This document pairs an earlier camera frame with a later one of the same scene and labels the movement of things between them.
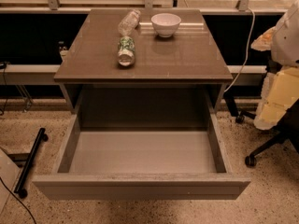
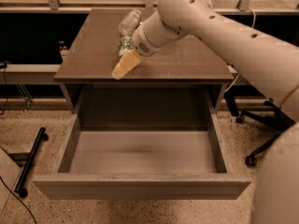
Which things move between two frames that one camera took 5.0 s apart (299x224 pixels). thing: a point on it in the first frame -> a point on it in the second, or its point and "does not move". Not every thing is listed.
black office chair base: [287, 126] does not move
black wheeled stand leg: [41, 136] does not move
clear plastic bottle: [128, 22] does not move
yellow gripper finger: [279, 91] -> [149, 36]
